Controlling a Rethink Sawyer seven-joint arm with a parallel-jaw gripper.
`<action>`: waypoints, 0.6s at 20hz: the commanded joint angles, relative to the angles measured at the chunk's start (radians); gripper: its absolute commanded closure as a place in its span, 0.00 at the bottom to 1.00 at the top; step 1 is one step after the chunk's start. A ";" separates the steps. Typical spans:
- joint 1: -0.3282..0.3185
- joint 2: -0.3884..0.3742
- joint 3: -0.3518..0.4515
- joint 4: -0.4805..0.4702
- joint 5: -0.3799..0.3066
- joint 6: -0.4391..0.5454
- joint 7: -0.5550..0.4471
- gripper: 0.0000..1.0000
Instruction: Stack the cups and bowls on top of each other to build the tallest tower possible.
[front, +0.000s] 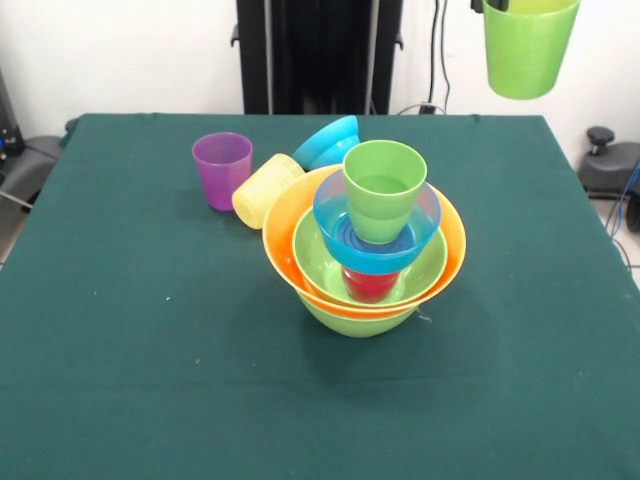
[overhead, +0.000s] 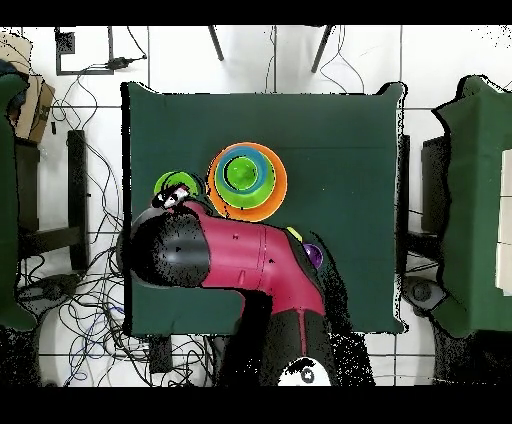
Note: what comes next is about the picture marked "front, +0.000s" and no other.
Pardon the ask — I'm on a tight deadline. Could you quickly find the black wall cable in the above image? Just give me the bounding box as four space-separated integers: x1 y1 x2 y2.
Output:
427 0 454 110

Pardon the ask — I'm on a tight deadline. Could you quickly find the translucent blue plastic bowl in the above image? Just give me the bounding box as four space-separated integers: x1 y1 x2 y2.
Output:
312 169 444 276

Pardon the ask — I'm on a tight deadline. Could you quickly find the blue cable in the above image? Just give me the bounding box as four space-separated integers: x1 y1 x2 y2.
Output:
607 164 640 236

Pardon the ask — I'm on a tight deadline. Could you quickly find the large orange plastic bowl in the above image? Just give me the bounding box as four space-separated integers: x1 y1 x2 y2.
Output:
261 162 468 320

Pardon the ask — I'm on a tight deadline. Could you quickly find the ribbed cyan plastic bowl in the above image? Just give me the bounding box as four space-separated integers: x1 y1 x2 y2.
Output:
292 114 362 171

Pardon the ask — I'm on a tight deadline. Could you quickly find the red plastic cup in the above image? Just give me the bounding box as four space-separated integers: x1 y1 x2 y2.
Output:
340 267 403 304

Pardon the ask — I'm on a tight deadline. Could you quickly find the yellow plastic cup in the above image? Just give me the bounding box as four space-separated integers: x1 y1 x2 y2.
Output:
231 152 307 231

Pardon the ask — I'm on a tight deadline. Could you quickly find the black stand base with knob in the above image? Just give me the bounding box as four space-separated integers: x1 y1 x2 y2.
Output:
578 125 640 201

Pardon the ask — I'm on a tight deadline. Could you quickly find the dark green table cloth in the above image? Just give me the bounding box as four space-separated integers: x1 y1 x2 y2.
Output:
0 113 640 480

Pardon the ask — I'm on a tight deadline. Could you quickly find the green plastic bowl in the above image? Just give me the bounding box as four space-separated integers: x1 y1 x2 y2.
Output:
297 294 419 340
291 204 449 308

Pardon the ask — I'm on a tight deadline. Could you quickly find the purple plastic cup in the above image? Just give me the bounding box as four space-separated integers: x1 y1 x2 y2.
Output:
191 131 254 212

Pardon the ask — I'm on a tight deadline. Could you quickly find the green plastic cup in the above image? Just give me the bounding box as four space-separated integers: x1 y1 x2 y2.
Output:
481 0 582 101
342 139 429 246

